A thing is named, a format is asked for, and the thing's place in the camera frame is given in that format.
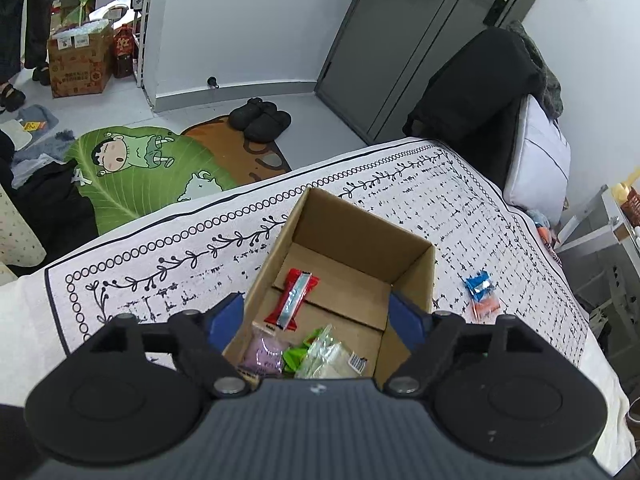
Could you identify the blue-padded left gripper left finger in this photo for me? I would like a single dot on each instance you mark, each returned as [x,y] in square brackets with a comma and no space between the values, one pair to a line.
[201,339]

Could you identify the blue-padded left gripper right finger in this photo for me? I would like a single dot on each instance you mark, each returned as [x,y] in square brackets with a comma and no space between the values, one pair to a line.
[430,339]

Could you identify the orange clear snack packet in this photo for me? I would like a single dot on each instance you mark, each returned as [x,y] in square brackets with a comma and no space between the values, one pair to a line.
[485,307]

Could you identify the purple snack packet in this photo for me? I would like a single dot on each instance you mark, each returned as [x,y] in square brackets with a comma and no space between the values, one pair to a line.
[264,354]

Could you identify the blue snack packet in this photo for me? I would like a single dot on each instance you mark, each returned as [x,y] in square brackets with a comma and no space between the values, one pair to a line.
[480,287]

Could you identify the bright green snack wrapper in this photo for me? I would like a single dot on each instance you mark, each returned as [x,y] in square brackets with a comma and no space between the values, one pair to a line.
[293,357]

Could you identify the white patterned bed cover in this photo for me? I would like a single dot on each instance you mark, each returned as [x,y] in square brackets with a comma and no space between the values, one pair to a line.
[528,395]

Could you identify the open cardboard box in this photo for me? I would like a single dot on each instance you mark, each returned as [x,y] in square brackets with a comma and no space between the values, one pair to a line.
[361,260]

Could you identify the clear white snack packet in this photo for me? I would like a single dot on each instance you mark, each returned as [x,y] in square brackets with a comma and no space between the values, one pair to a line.
[329,358]

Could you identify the red snack bar wrapper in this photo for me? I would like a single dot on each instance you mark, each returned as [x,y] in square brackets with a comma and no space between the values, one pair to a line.
[298,284]

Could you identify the green cartoon floor mat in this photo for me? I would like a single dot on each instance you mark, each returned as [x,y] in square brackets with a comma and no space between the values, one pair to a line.
[127,173]

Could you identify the white bedside shelf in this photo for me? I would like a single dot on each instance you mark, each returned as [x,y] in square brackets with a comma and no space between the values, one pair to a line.
[600,252]

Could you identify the white grey pillow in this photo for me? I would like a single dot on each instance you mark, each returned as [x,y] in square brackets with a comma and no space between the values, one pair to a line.
[540,164]

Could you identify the black slippers pair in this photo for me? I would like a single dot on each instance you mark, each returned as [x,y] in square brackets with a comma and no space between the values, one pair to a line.
[260,121]

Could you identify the black clothes pile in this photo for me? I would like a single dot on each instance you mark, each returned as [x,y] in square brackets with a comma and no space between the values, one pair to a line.
[472,102]

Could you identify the brown printed cardboard carton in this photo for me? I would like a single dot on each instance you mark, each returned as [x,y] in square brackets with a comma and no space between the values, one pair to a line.
[80,59]

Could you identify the grey door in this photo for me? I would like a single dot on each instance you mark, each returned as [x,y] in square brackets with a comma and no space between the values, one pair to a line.
[386,51]

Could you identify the person in black clothes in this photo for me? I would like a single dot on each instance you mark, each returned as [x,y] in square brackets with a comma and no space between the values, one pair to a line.
[25,31]

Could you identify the black door handle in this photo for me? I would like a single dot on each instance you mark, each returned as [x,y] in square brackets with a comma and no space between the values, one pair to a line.
[494,12]

